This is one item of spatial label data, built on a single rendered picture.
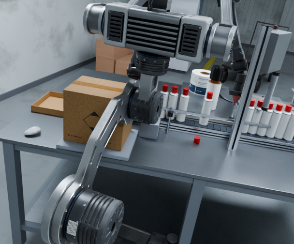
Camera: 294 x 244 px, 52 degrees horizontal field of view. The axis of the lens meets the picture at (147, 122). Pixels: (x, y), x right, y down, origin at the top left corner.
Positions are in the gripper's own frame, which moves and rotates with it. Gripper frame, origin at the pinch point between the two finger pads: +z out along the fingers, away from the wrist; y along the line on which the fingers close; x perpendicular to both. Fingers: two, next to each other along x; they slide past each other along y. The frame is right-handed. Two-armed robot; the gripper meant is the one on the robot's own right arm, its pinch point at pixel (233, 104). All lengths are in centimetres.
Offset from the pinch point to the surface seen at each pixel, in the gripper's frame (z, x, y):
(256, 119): 3.4, 8.1, -12.8
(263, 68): -28.9, 23.0, -4.5
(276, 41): -42.4, 24.2, -6.1
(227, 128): 13.6, 5.8, 1.0
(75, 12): 10, -318, 221
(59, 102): 20, 3, 108
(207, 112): 4.5, 8.3, 14.8
